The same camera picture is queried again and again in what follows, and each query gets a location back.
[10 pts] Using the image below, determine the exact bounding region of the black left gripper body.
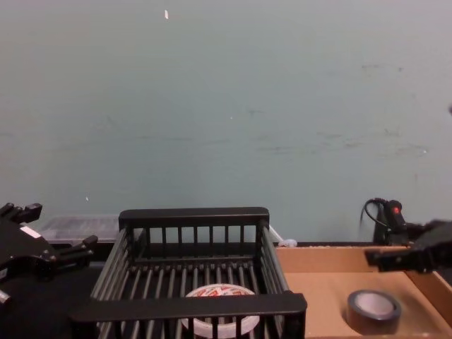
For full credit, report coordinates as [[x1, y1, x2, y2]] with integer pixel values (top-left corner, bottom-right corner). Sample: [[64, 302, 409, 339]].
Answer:
[[0, 217, 60, 294]]

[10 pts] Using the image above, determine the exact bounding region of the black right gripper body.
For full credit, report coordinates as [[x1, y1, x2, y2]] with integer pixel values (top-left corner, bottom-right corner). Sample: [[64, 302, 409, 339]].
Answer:
[[420, 218, 452, 272]]

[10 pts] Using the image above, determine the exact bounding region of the roll of silver tape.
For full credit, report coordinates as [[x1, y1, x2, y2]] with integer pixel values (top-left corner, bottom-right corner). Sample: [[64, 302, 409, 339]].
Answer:
[[347, 289, 403, 335]]

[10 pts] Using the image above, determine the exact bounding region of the clear plastic case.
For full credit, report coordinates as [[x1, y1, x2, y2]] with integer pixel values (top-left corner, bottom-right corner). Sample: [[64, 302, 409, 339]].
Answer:
[[37, 214, 123, 244]]

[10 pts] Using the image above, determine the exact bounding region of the shallow brown cardboard tray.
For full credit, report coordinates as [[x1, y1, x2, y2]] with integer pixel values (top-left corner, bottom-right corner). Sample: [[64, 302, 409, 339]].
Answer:
[[274, 246, 452, 339]]

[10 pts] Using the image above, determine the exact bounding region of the black rack with steel bars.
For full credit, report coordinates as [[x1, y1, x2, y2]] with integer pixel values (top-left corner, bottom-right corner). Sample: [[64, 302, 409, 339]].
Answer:
[[69, 206, 307, 339]]

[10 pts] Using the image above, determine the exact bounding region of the roll of white tape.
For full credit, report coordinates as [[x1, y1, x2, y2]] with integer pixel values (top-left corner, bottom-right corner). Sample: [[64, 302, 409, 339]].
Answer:
[[179, 285, 261, 336]]

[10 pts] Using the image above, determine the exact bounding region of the black corded tool red switch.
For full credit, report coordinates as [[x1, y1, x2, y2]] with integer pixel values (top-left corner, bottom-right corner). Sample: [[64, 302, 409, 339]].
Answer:
[[360, 198, 424, 246]]

